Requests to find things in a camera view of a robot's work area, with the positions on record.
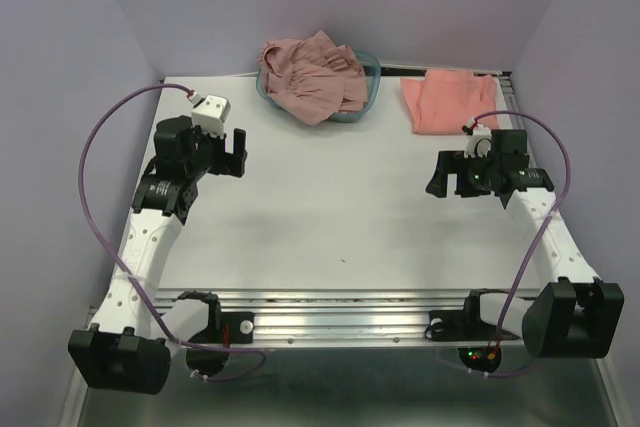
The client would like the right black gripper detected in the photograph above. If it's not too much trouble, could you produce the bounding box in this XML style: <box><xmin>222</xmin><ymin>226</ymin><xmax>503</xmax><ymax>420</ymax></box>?
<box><xmin>424</xmin><ymin>148</ymin><xmax>500</xmax><ymax>197</ymax></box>

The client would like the dusty pink ruffled skirt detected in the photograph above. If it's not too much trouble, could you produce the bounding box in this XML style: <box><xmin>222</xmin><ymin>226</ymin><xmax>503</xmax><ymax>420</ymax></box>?
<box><xmin>258</xmin><ymin>30</ymin><xmax>370</xmax><ymax>126</ymax></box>

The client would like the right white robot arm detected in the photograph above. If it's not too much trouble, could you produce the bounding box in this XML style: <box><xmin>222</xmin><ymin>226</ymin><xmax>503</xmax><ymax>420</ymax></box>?
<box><xmin>426</xmin><ymin>124</ymin><xmax>624</xmax><ymax>358</ymax></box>

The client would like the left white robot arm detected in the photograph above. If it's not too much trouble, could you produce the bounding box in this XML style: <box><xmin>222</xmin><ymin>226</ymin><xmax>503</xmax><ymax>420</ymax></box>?
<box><xmin>68</xmin><ymin>116</ymin><xmax>247</xmax><ymax>395</ymax></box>

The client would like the folded coral pink skirt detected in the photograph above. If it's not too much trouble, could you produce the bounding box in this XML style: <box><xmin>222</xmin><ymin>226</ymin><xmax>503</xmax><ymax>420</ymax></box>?
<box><xmin>400</xmin><ymin>69</ymin><xmax>498</xmax><ymax>135</ymax></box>

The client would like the teal plastic basin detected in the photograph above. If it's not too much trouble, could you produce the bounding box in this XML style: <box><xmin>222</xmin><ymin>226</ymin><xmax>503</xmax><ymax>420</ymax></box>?
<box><xmin>255</xmin><ymin>50</ymin><xmax>382</xmax><ymax>123</ymax></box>

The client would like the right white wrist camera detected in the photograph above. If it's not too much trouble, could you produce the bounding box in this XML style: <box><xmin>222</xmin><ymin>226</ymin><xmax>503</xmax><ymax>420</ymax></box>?
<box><xmin>462</xmin><ymin>119</ymin><xmax>492</xmax><ymax>158</ymax></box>

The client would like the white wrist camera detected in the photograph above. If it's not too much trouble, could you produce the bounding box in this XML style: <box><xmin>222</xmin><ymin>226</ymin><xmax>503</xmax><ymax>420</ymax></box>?
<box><xmin>462</xmin><ymin>119</ymin><xmax>492</xmax><ymax>158</ymax></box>
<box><xmin>190</xmin><ymin>93</ymin><xmax>231</xmax><ymax>138</ymax></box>

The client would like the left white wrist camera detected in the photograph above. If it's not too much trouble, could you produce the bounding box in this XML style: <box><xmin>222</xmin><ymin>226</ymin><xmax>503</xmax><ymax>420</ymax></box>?
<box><xmin>190</xmin><ymin>93</ymin><xmax>231</xmax><ymax>138</ymax></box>

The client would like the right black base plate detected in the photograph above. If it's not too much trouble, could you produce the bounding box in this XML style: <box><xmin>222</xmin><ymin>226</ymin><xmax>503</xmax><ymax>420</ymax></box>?
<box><xmin>424</xmin><ymin>310</ymin><xmax>496</xmax><ymax>343</ymax></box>

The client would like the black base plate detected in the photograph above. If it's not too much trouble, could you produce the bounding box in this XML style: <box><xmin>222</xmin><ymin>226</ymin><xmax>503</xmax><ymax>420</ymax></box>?
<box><xmin>424</xmin><ymin>310</ymin><xmax>496</xmax><ymax>343</ymax></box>
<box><xmin>164</xmin><ymin>310</ymin><xmax>255</xmax><ymax>347</ymax></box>

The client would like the aluminium rail frame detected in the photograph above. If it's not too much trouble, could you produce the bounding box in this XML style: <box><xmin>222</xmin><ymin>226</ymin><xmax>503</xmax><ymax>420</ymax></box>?
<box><xmin>57</xmin><ymin>64</ymin><xmax>626</xmax><ymax>427</ymax></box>

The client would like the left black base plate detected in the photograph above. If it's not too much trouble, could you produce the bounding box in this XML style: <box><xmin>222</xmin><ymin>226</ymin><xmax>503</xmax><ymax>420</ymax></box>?
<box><xmin>164</xmin><ymin>310</ymin><xmax>255</xmax><ymax>347</ymax></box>

